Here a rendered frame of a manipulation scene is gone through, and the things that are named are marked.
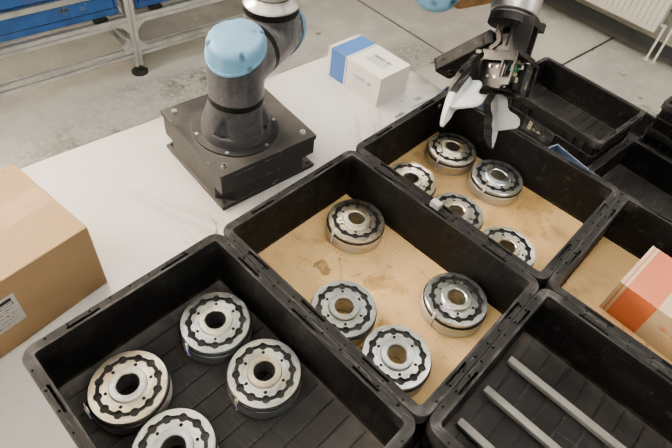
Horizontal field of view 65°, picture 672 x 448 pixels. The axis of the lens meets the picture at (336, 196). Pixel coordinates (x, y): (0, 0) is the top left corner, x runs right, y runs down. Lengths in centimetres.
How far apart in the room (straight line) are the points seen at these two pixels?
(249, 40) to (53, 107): 178
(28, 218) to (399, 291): 62
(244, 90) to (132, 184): 35
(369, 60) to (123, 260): 82
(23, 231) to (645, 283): 100
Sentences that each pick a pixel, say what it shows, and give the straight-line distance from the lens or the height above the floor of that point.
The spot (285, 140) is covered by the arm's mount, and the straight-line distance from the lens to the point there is 117.
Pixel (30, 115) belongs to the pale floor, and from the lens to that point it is 271.
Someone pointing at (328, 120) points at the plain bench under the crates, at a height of 70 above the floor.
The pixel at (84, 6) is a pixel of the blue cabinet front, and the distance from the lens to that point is 264.
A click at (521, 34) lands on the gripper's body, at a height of 118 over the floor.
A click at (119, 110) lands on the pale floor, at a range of 264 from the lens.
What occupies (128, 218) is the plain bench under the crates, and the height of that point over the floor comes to 70.
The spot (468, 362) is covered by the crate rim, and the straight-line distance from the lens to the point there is 75.
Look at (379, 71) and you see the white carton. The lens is 145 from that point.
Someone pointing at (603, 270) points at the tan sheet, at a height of 83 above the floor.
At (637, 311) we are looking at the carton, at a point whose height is 87.
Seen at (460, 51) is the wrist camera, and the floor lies 112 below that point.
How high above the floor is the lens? 156
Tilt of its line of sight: 46 degrees down
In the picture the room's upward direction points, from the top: 8 degrees clockwise
